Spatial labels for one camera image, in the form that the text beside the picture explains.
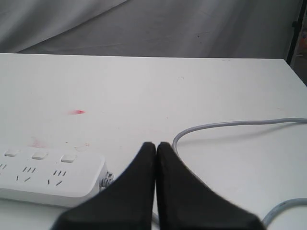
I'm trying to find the black backdrop stand pole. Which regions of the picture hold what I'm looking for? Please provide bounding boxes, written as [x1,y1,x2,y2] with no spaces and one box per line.
[286,0,307,87]

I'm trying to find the white five-socket power strip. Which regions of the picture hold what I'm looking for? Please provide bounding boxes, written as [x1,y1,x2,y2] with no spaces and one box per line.
[0,145,107,207]

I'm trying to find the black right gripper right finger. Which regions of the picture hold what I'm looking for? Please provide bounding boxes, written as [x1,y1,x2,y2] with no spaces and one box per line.
[156,142,265,230]

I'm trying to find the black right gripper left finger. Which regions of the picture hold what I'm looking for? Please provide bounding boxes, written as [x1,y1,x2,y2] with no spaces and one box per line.
[52,142,156,230]

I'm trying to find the white backdrop cloth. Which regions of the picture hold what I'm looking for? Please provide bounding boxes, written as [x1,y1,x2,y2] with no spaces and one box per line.
[0,0,301,58]

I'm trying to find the grey power cable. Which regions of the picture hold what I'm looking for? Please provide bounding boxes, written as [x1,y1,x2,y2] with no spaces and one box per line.
[99,117,307,230]

